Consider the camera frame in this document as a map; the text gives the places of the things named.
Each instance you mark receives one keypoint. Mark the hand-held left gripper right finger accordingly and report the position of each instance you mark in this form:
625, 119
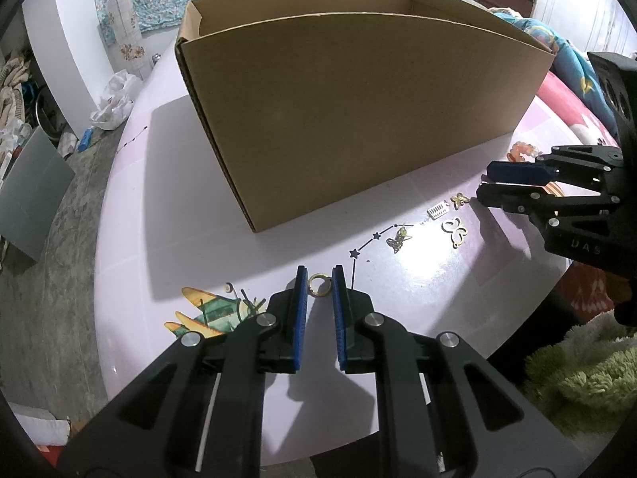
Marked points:
339, 323

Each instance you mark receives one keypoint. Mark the white panelled wardrobe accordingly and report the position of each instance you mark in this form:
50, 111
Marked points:
587, 10

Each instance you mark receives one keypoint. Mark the white plastic bag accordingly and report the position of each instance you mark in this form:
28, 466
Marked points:
114, 104

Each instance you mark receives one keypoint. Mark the green fluffy cloth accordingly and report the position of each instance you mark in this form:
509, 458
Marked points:
587, 368

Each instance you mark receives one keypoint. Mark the small white comb charm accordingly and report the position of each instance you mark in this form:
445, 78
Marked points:
438, 210

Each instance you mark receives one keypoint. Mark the pile of clothes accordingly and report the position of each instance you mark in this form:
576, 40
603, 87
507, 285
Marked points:
12, 79

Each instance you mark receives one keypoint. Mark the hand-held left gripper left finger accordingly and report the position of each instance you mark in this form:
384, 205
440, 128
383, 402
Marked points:
301, 323

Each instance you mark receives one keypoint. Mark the brown cardboard box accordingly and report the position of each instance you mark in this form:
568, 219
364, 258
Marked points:
348, 109

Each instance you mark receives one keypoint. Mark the gold charm with green stone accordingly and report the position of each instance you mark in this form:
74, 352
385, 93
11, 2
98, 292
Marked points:
398, 241

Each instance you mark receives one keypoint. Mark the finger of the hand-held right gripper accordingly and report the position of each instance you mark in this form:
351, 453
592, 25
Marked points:
507, 198
515, 173

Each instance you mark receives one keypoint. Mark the small gold butterfly charm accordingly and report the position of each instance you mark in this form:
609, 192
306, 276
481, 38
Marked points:
460, 199

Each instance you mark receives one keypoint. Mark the large butterfly outline charm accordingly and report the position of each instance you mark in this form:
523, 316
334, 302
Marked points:
454, 233

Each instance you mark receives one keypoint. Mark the small blue object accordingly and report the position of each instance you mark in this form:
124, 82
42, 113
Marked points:
87, 138

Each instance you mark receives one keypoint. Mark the pink floral blanket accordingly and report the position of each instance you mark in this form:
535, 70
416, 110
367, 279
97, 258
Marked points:
562, 99

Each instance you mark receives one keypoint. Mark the blue floral quilt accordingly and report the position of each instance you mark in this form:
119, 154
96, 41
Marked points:
567, 64

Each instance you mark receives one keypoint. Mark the grey board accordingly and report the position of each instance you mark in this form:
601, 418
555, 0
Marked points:
35, 194

